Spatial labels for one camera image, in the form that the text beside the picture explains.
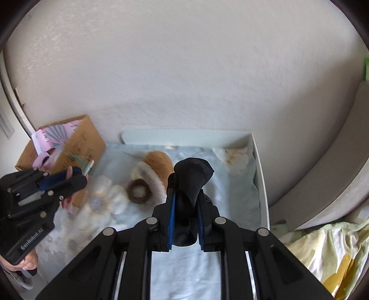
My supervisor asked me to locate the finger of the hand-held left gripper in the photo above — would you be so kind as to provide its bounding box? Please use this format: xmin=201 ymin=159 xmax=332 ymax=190
xmin=48 ymin=175 xmax=88 ymax=206
xmin=40 ymin=167 xmax=83 ymax=193

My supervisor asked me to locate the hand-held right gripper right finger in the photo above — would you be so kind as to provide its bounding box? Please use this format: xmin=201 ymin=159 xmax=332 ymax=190
xmin=198 ymin=193 xmax=335 ymax=300

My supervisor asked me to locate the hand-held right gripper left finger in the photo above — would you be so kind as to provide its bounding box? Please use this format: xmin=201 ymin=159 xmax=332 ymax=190
xmin=36 ymin=173 xmax=177 ymax=300

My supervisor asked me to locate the pink sock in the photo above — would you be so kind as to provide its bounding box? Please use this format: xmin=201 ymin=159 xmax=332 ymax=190
xmin=59 ymin=166 xmax=76 ymax=210

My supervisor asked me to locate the cardboard box with pink lining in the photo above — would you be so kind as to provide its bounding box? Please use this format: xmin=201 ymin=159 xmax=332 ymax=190
xmin=15 ymin=114 xmax=107 ymax=208

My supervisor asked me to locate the black sock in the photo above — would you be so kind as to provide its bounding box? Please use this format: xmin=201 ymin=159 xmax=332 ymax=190
xmin=169 ymin=158 xmax=215 ymax=247

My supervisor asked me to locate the person's left hand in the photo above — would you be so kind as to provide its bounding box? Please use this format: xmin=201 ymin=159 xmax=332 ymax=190
xmin=0 ymin=248 xmax=39 ymax=277

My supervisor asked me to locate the pink carton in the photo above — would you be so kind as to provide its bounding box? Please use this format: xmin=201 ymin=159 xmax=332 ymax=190
xmin=31 ymin=130 xmax=57 ymax=155

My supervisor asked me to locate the floral light blue bedsheet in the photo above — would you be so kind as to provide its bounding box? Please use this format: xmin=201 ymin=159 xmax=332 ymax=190
xmin=35 ymin=143 xmax=261 ymax=300

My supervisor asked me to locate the brown and white plush item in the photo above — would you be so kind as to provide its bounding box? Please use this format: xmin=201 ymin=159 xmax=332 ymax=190
xmin=133 ymin=150 xmax=175 ymax=202

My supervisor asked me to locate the yellow green floral blanket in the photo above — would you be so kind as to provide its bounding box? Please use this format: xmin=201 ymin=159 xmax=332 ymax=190
xmin=284 ymin=221 xmax=369 ymax=300

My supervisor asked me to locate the grey cushion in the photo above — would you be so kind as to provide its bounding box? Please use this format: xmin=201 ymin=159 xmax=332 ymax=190
xmin=269 ymin=81 xmax=369 ymax=231

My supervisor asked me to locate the white door frame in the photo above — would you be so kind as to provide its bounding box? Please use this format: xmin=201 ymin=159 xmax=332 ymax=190
xmin=0 ymin=49 xmax=38 ymax=139

